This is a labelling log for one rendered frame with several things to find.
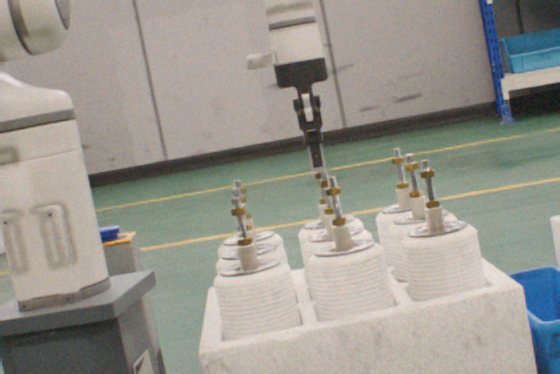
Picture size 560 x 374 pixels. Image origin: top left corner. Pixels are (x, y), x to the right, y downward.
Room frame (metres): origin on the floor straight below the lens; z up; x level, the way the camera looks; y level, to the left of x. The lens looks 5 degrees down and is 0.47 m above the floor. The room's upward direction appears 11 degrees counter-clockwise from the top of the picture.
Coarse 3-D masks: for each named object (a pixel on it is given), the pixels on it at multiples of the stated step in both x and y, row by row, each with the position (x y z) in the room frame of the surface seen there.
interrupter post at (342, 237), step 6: (336, 228) 1.23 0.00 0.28; (342, 228) 1.23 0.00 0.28; (348, 228) 1.23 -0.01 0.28; (336, 234) 1.23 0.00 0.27; (342, 234) 1.23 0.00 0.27; (348, 234) 1.23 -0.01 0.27; (336, 240) 1.23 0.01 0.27; (342, 240) 1.23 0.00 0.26; (348, 240) 1.23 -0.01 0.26; (336, 246) 1.23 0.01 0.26; (342, 246) 1.23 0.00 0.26; (348, 246) 1.23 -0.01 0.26
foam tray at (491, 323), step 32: (512, 288) 1.18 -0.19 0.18; (352, 320) 1.17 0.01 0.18; (384, 320) 1.16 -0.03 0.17; (416, 320) 1.17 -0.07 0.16; (448, 320) 1.17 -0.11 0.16; (480, 320) 1.17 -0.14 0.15; (512, 320) 1.17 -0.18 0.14; (224, 352) 1.15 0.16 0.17; (256, 352) 1.15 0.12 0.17; (288, 352) 1.16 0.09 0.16; (320, 352) 1.16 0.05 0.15; (352, 352) 1.16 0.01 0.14; (384, 352) 1.16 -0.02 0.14; (416, 352) 1.17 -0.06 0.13; (448, 352) 1.17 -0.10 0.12; (480, 352) 1.17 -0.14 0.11; (512, 352) 1.17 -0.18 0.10
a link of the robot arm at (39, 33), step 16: (16, 0) 0.95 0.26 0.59; (32, 0) 0.95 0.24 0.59; (48, 0) 0.96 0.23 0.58; (64, 0) 0.99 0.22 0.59; (16, 16) 0.95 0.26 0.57; (32, 16) 0.95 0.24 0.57; (48, 16) 0.96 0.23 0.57; (64, 16) 0.98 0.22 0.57; (32, 32) 0.96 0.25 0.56; (48, 32) 0.96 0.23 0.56; (64, 32) 0.99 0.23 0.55; (32, 48) 0.97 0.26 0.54; (48, 48) 0.98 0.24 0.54
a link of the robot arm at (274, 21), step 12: (264, 0) 1.46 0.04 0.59; (276, 0) 1.44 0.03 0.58; (288, 0) 1.44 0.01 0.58; (300, 0) 1.44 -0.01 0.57; (312, 0) 1.46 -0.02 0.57; (276, 12) 1.44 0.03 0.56; (288, 12) 1.44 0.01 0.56; (300, 12) 1.44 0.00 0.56; (312, 12) 1.46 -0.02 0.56; (276, 24) 1.45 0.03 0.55; (288, 24) 1.44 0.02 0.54
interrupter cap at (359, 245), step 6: (354, 240) 1.27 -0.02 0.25; (360, 240) 1.26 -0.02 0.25; (366, 240) 1.26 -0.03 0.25; (372, 240) 1.24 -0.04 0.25; (324, 246) 1.27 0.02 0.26; (330, 246) 1.26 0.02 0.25; (354, 246) 1.25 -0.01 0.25; (360, 246) 1.22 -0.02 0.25; (366, 246) 1.21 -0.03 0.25; (372, 246) 1.22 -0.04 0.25; (318, 252) 1.24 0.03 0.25; (324, 252) 1.23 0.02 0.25; (330, 252) 1.22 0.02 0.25; (336, 252) 1.21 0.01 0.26; (342, 252) 1.20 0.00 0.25; (348, 252) 1.20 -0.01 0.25; (354, 252) 1.20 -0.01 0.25
